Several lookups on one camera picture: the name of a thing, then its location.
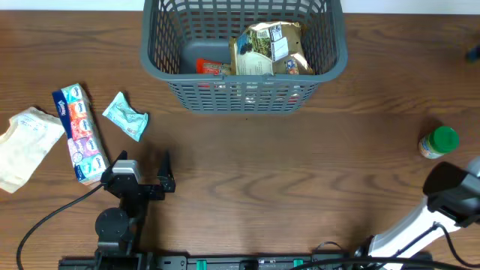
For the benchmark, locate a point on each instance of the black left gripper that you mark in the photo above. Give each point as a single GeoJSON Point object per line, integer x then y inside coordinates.
{"type": "Point", "coordinates": [166, 182]}

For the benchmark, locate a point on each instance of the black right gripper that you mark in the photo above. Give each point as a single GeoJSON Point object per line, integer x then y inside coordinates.
{"type": "Point", "coordinates": [475, 56]}

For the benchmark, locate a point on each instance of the colourful tissue multipack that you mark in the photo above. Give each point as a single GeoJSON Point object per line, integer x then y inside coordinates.
{"type": "Point", "coordinates": [83, 140]}

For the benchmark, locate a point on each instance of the green lid jar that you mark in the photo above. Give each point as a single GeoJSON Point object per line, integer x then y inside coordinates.
{"type": "Point", "coordinates": [439, 142]}

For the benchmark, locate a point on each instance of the gold foil food bag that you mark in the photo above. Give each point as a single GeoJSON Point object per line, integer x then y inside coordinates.
{"type": "Point", "coordinates": [273, 41]}

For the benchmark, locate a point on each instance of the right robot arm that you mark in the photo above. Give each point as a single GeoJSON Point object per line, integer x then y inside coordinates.
{"type": "Point", "coordinates": [450, 203]}

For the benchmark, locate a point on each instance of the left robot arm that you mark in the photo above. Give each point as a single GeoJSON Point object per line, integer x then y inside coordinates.
{"type": "Point", "coordinates": [119, 229]}

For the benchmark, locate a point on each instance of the green crumpled snack packet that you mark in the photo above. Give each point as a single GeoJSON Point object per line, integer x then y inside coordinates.
{"type": "Point", "coordinates": [121, 114]}

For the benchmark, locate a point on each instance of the grey plastic lattice basket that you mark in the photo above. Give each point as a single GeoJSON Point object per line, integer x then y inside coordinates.
{"type": "Point", "coordinates": [225, 56]}

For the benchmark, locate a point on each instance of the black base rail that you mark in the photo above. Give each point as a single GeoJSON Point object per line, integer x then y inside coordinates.
{"type": "Point", "coordinates": [182, 261]}

